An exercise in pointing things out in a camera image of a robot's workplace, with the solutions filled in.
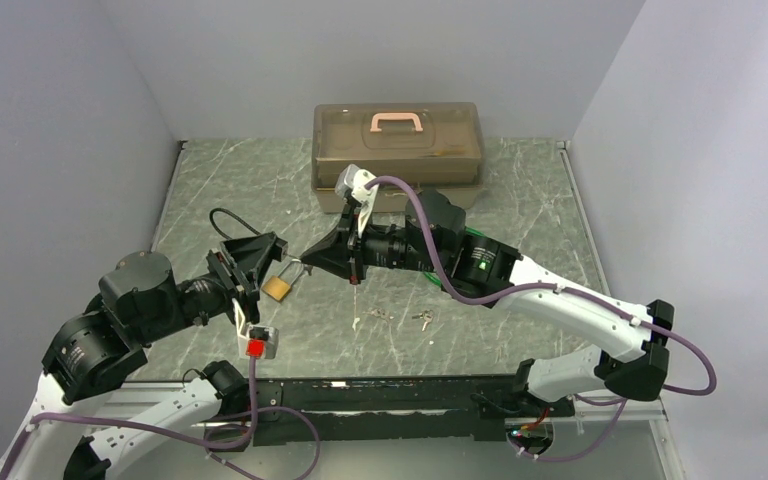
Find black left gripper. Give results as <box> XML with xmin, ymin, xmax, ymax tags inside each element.
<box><xmin>138</xmin><ymin>233</ymin><xmax>277</xmax><ymax>342</ymax></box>

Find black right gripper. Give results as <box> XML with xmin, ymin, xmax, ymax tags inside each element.
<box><xmin>301</xmin><ymin>204</ymin><xmax>446</xmax><ymax>285</ymax></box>

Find brass padlock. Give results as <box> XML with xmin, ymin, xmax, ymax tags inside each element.
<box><xmin>261</xmin><ymin>259</ymin><xmax>307</xmax><ymax>303</ymax></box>

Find black cable lock loop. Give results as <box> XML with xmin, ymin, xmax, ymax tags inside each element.
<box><xmin>208</xmin><ymin>207</ymin><xmax>262</xmax><ymax>240</ymax></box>

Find green cable lock loop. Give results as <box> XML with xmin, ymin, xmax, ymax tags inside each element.
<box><xmin>423</xmin><ymin>227</ymin><xmax>485</xmax><ymax>287</ymax></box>

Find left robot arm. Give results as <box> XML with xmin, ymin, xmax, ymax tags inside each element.
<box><xmin>0</xmin><ymin>232</ymin><xmax>287</xmax><ymax>479</ymax></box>

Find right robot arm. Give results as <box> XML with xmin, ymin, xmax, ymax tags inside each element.
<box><xmin>301</xmin><ymin>189</ymin><xmax>674</xmax><ymax>415</ymax></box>

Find small silver key pair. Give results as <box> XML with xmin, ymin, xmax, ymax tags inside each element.
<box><xmin>412</xmin><ymin>310</ymin><xmax>434</xmax><ymax>332</ymax></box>

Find translucent brown plastic toolbox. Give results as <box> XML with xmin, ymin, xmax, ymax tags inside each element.
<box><xmin>311</xmin><ymin>102</ymin><xmax>487</xmax><ymax>214</ymax></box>

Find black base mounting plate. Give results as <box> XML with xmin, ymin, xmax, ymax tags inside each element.
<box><xmin>180</xmin><ymin>374</ymin><xmax>577</xmax><ymax>454</ymax></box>

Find silver keys on ring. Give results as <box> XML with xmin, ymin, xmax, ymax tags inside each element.
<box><xmin>366</xmin><ymin>308</ymin><xmax>394</xmax><ymax>321</ymax></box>

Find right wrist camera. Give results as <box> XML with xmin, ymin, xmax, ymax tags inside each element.
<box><xmin>334</xmin><ymin>164</ymin><xmax>378</xmax><ymax>236</ymax></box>

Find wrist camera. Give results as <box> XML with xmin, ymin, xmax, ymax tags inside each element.
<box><xmin>232</xmin><ymin>299</ymin><xmax>279</xmax><ymax>360</ymax></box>
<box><xmin>334</xmin><ymin>164</ymin><xmax>378</xmax><ymax>236</ymax></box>

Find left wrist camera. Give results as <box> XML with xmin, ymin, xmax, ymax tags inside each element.
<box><xmin>232</xmin><ymin>299</ymin><xmax>279</xmax><ymax>360</ymax></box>

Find pink toolbox handle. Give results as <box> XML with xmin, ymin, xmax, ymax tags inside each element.
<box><xmin>369</xmin><ymin>111</ymin><xmax>424</xmax><ymax>134</ymax></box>

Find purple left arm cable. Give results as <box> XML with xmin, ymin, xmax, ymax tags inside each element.
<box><xmin>0</xmin><ymin>344</ymin><xmax>322</xmax><ymax>480</ymax></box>

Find aluminium extrusion rail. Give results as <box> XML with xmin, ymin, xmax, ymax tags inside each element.
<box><xmin>573</xmin><ymin>397</ymin><xmax>667</xmax><ymax>422</ymax></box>

